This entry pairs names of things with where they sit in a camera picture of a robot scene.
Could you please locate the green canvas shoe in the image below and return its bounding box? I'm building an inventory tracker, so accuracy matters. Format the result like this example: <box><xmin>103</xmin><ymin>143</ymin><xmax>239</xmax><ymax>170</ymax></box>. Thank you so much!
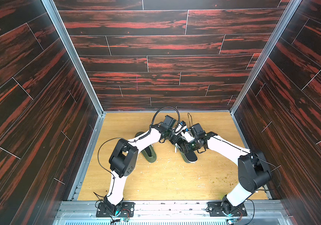
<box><xmin>175</xmin><ymin>143</ymin><xmax>198</xmax><ymax>163</ymax></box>
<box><xmin>135</xmin><ymin>136</ymin><xmax>157</xmax><ymax>163</ymax></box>

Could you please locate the black insole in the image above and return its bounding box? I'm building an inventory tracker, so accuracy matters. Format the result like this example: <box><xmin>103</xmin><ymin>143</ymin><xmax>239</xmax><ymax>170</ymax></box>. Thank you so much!
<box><xmin>180</xmin><ymin>149</ymin><xmax>198</xmax><ymax>163</ymax></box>

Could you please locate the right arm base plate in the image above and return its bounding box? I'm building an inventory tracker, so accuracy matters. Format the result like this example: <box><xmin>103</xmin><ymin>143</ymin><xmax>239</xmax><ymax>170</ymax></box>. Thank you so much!
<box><xmin>205</xmin><ymin>201</ymin><xmax>247</xmax><ymax>217</ymax></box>

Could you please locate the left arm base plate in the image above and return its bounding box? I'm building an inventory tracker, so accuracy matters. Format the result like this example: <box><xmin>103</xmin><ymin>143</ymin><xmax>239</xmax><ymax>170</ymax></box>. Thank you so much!
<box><xmin>96</xmin><ymin>202</ymin><xmax>135</xmax><ymax>218</ymax></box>

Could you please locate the aluminium front rail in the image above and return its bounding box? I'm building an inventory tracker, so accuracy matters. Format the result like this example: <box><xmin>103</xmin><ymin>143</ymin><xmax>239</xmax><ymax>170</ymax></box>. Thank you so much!
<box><xmin>54</xmin><ymin>200</ymin><xmax>293</xmax><ymax>225</ymax></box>

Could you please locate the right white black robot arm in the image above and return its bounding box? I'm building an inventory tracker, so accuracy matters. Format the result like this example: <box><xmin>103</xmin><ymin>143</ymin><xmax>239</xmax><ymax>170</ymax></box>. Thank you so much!
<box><xmin>171</xmin><ymin>122</ymin><xmax>272</xmax><ymax>216</ymax></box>

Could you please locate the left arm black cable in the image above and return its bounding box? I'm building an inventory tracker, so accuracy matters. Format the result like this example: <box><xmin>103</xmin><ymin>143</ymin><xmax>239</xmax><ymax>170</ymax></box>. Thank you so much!
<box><xmin>149</xmin><ymin>106</ymin><xmax>181</xmax><ymax>133</ymax></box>

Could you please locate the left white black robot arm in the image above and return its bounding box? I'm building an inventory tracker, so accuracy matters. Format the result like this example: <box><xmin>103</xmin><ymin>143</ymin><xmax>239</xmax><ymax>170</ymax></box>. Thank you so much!
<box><xmin>104</xmin><ymin>122</ymin><xmax>186</xmax><ymax>216</ymax></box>

